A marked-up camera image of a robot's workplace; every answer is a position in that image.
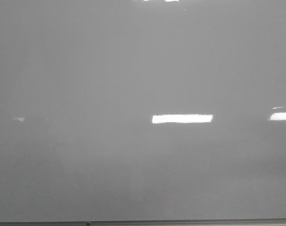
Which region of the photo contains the white whiteboard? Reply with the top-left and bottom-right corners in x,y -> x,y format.
0,0 -> 286,222

